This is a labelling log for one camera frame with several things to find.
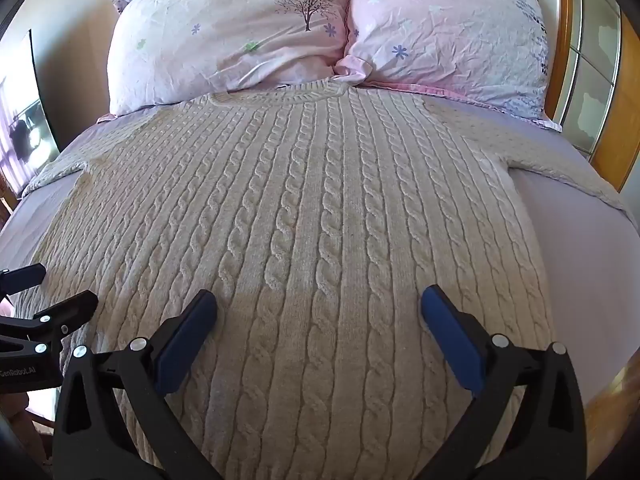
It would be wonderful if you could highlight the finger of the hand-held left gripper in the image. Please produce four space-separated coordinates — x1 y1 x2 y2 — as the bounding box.
0 263 47 296
0 290 99 356

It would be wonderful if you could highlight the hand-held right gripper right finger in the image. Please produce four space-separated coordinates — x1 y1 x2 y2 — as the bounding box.
419 284 587 480

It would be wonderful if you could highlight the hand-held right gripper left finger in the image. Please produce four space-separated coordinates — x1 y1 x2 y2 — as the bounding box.
52 289 224 480

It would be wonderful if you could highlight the cream cable-knit sweater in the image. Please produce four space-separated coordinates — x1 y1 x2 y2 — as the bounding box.
10 78 632 480

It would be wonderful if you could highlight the lilac bed sheet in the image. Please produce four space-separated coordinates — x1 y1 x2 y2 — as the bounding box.
0 91 640 408

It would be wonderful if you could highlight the pink flower-print pillow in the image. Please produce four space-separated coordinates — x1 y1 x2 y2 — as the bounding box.
334 0 562 132

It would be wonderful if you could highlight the pink tree-print pillow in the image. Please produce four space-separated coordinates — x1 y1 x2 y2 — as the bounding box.
97 0 353 123

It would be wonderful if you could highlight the wall poster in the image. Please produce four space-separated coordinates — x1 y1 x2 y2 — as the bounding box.
0 29 62 196

